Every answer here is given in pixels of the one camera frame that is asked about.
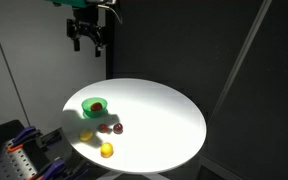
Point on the black clamp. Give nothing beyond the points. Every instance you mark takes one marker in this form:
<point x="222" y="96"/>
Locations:
<point x="52" y="137"/>
<point x="79" y="170"/>

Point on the small red green strawberry toy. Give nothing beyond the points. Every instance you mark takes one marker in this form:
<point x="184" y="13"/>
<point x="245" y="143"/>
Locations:
<point x="103" y="128"/>

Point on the purple orange spring clamp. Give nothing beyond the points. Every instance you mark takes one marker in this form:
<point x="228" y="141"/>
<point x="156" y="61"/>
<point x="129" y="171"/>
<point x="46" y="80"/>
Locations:
<point x="52" y="166"/>
<point x="24" y="135"/>

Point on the perforated metal plate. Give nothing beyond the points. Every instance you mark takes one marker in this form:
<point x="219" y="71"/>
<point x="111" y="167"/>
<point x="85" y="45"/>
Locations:
<point x="15" y="163"/>

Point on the green plastic bowl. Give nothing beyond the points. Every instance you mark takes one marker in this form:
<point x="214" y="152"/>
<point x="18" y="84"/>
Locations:
<point x="88" y="111"/>

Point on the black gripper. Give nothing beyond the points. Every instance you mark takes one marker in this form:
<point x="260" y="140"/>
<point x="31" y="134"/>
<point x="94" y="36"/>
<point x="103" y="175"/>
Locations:
<point x="85" y="25"/>

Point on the white table pedestal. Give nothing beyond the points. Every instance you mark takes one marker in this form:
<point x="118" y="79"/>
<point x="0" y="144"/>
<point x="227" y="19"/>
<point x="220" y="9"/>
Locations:
<point x="134" y="176"/>

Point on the yellow toy lemon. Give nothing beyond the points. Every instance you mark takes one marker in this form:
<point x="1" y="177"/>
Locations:
<point x="86" y="135"/>

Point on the dark brown toy ball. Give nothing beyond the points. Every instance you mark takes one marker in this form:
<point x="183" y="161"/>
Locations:
<point x="118" y="128"/>

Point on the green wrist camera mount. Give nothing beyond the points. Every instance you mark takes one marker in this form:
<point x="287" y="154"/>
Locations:
<point x="67" y="2"/>

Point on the yellow orange toy fruit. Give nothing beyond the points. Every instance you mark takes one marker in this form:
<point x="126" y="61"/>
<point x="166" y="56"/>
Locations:
<point x="106" y="149"/>

